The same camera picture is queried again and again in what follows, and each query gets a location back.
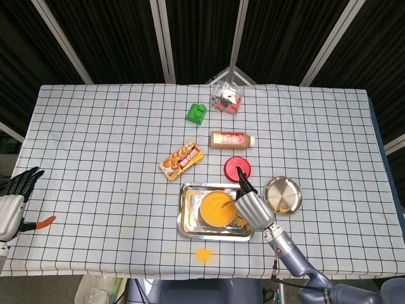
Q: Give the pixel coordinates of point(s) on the clear plastic bag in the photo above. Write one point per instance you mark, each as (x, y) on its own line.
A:
(95, 291)

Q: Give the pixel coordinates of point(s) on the small metal spoon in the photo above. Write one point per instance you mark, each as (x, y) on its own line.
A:
(226, 204)

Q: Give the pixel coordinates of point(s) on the round steel plate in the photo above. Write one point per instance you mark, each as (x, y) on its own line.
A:
(281, 194)

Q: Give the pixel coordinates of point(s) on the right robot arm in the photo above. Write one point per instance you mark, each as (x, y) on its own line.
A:
(291, 253)

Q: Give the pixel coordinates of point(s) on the clear plastic box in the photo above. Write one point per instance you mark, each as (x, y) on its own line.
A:
(226, 98)

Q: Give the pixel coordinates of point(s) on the red round disc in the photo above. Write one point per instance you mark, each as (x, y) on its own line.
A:
(232, 164)

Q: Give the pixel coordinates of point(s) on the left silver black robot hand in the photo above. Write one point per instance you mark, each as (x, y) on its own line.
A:
(11, 212)

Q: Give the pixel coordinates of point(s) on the rectangular steel tray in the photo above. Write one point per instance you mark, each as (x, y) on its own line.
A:
(188, 229)

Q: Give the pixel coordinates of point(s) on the triangular screen foot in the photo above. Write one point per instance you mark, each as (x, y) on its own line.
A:
(218, 75)

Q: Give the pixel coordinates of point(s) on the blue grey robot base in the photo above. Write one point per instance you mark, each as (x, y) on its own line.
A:
(190, 293)

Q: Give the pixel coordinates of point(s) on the bowl of orange powder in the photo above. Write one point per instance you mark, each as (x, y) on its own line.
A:
(212, 218)

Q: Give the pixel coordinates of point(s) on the brown drink bottle red label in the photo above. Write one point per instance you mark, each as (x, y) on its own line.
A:
(231, 144)

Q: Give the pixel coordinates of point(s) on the green toy building block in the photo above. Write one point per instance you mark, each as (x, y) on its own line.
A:
(194, 117)

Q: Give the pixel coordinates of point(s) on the yellow curry box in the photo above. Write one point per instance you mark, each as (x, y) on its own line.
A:
(180, 161)

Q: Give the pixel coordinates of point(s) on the white checkered tablecloth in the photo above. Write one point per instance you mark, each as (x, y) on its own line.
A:
(95, 158)

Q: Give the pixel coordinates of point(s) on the white screen frame post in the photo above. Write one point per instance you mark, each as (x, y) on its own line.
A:
(330, 44)
(395, 144)
(239, 31)
(164, 44)
(11, 131)
(63, 44)

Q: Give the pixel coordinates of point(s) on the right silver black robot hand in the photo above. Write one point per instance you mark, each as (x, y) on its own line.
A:
(254, 210)

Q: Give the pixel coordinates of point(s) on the orange powder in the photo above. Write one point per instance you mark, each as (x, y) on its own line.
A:
(205, 254)

